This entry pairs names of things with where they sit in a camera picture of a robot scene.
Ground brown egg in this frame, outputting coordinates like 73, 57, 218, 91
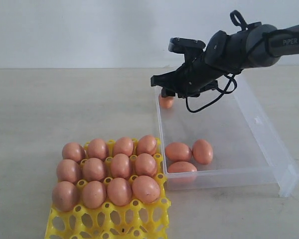
107, 178, 132, 206
132, 175, 160, 204
82, 158, 108, 182
113, 136, 134, 157
52, 181, 80, 212
61, 142, 86, 163
136, 134, 156, 155
158, 94, 174, 109
167, 161, 197, 184
110, 153, 133, 180
56, 159, 83, 184
192, 139, 213, 165
82, 181, 107, 209
87, 138, 109, 161
164, 142, 192, 162

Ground yellow plastic egg tray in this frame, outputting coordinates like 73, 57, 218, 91
44, 138, 171, 239

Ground black cable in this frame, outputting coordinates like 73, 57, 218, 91
185, 9, 277, 114

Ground brown egg edge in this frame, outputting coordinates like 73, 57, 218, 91
135, 153, 157, 177

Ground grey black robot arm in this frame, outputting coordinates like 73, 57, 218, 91
150, 10, 299, 98

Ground clear plastic container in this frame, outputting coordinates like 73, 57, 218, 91
157, 75, 299, 197

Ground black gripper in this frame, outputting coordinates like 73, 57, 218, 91
150, 48, 226, 99

